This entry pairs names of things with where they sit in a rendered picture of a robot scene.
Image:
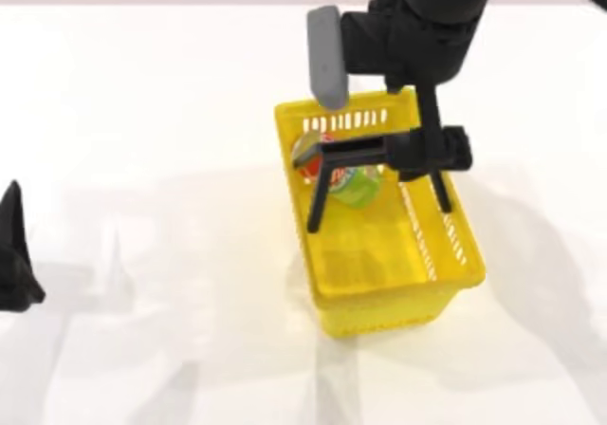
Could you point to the green snack packet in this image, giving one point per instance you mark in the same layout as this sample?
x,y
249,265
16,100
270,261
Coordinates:
x,y
355,185

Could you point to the yellow plastic basket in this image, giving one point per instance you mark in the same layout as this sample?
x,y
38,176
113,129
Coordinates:
x,y
379,264

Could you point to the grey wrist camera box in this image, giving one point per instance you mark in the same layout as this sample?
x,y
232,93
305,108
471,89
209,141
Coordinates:
x,y
326,55

